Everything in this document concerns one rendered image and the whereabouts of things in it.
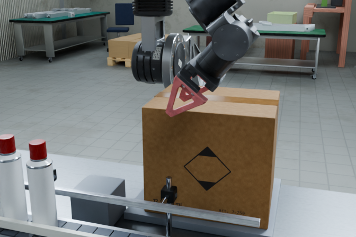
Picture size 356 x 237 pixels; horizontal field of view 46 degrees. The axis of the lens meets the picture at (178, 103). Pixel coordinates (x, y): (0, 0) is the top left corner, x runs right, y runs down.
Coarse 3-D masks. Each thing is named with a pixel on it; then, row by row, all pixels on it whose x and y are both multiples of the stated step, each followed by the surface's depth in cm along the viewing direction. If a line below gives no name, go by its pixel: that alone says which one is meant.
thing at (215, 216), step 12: (60, 192) 91; (72, 192) 90; (84, 192) 89; (120, 204) 87; (132, 204) 86; (144, 204) 85; (156, 204) 84; (168, 204) 84; (192, 216) 82; (204, 216) 82; (216, 216) 81; (228, 216) 80; (240, 216) 80
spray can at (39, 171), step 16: (32, 144) 83; (32, 160) 84; (48, 160) 85; (32, 176) 84; (48, 176) 85; (32, 192) 85; (48, 192) 86; (32, 208) 86; (48, 208) 86; (48, 224) 87
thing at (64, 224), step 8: (64, 224) 92; (72, 224) 92; (80, 224) 92; (0, 232) 90; (8, 232) 89; (16, 232) 89; (24, 232) 89; (88, 232) 89; (96, 232) 89; (104, 232) 89; (112, 232) 90; (120, 232) 89; (128, 232) 89
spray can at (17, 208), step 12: (0, 144) 86; (12, 144) 87; (0, 156) 87; (12, 156) 87; (0, 168) 87; (12, 168) 87; (0, 180) 88; (12, 180) 88; (0, 192) 89; (12, 192) 88; (24, 192) 91; (12, 204) 89; (24, 204) 91; (12, 216) 90; (24, 216) 91
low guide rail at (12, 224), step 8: (0, 216) 89; (0, 224) 88; (8, 224) 87; (16, 224) 87; (24, 224) 86; (32, 224) 86; (40, 224) 86; (32, 232) 86; (40, 232) 85; (48, 232) 85; (56, 232) 84; (64, 232) 83; (72, 232) 83; (80, 232) 83
